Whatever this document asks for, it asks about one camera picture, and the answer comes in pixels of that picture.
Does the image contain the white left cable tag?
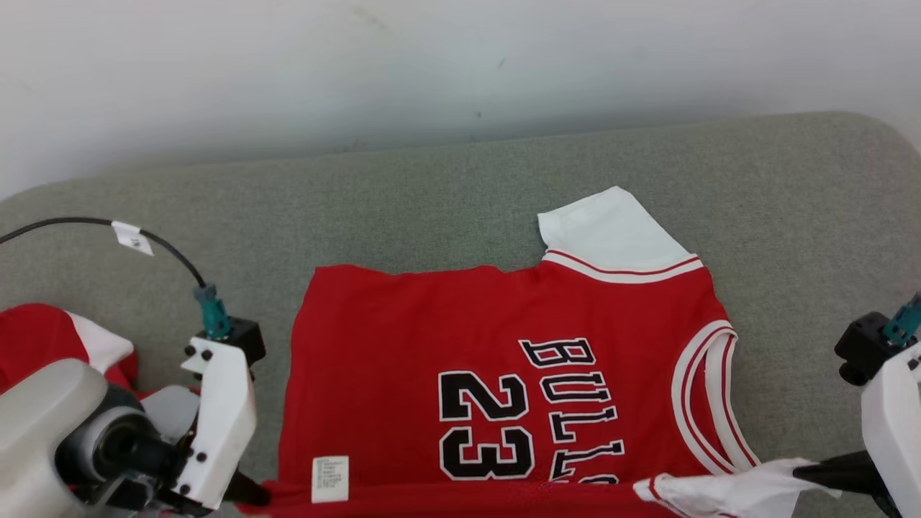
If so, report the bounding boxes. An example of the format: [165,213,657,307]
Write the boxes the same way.
[111,221,155,257]

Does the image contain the red Bulls 23 jersey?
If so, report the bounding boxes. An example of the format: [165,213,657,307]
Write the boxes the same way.
[237,186,841,518]

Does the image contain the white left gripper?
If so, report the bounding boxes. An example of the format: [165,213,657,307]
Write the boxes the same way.
[176,337,271,510]

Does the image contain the red shorts with white stripes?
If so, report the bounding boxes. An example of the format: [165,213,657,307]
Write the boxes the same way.
[0,302,155,404]

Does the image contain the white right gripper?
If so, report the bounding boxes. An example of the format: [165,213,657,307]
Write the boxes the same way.
[791,344,921,518]

